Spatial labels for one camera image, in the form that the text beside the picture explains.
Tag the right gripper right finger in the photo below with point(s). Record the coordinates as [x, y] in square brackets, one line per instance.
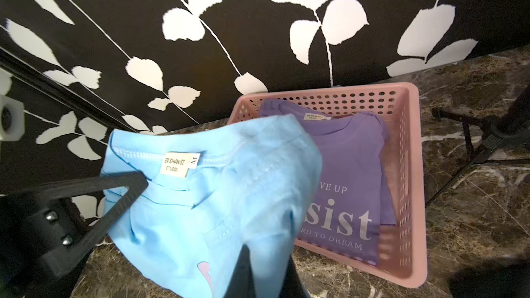
[244, 283]

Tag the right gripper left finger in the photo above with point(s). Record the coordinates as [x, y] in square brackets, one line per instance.
[44, 241]

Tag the light blue t-shirt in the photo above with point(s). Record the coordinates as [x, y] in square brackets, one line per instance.
[210, 193]

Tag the purple t-shirt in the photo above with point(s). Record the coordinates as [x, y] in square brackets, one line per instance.
[353, 200]

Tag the pink plastic basket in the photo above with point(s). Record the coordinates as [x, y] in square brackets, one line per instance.
[402, 248]

